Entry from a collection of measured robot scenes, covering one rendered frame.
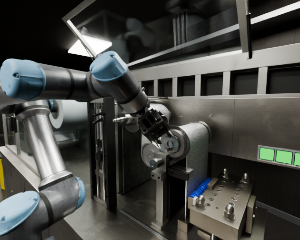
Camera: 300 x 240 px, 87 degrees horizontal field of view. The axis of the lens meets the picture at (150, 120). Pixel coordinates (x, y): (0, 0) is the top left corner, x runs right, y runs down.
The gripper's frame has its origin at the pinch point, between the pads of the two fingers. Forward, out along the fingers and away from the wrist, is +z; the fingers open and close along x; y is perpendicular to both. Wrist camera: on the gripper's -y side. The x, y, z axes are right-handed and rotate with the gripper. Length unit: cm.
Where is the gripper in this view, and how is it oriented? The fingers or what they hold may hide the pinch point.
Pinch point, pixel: (163, 136)
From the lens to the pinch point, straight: 60.5
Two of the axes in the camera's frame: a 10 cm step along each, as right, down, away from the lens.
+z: 4.7, 6.0, 6.4
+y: 3.4, 5.5, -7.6
